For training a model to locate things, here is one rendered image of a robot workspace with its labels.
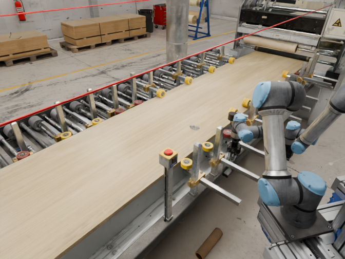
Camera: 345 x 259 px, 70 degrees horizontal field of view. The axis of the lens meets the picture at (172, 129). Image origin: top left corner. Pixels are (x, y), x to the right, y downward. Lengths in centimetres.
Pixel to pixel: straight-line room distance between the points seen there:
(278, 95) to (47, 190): 134
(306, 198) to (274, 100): 42
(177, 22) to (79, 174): 433
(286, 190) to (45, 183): 132
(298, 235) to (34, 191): 140
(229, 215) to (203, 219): 26
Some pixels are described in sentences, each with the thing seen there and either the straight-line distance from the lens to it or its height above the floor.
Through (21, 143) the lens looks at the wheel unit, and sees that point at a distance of 205.
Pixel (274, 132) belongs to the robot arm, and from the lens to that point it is 112.
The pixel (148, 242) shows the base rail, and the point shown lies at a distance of 153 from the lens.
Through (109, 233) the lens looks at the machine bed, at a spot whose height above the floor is 68.
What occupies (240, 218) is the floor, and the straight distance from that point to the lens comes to 258.
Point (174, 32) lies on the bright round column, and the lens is 553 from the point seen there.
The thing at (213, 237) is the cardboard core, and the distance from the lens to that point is 232.
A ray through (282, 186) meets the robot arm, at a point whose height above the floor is 126.
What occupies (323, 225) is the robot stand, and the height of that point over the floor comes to 104.
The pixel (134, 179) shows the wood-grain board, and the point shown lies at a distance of 157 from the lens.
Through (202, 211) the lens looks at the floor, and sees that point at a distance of 256.
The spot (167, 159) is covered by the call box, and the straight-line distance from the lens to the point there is 122.
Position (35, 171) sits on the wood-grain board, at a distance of 181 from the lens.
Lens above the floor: 201
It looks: 34 degrees down
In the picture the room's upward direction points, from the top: 1 degrees clockwise
